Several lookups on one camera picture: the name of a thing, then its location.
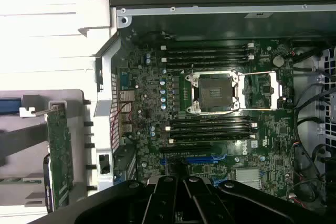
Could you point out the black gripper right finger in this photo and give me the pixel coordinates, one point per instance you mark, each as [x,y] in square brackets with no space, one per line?
[199,203]

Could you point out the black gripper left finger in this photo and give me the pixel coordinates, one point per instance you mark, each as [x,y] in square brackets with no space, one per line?
[160,203]

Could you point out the blue expansion slot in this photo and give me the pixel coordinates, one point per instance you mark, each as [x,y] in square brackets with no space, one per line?
[204,160]
[217,180]

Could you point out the silver chipset heat sink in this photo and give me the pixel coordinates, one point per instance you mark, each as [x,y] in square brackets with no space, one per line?
[246,175]

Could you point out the black RAM slot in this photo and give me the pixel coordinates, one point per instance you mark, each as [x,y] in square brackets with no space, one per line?
[204,59]
[210,132]
[210,127]
[204,53]
[210,121]
[204,64]
[204,47]
[172,141]

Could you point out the thin metal locking lever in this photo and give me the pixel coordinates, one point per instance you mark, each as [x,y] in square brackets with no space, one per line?
[218,118]
[193,70]

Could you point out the CPU socket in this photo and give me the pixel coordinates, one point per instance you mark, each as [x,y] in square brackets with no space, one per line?
[215,93]

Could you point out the green motherboard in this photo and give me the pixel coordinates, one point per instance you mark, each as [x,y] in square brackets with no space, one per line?
[147,90]

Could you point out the grey printed parts rack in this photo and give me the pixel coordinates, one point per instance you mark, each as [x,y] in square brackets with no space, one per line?
[26,200]

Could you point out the metal socket cover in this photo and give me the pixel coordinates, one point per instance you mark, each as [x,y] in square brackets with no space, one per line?
[274,90]

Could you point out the round coin battery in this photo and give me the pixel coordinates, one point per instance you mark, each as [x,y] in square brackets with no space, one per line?
[278,61]

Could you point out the metal disk bay cage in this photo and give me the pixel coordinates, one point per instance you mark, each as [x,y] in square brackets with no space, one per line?
[329,90]

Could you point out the hard disk blue carrier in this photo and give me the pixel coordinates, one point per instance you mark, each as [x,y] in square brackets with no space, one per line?
[10,106]

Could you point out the black open PC case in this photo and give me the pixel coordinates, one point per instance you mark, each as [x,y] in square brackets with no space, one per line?
[210,11]

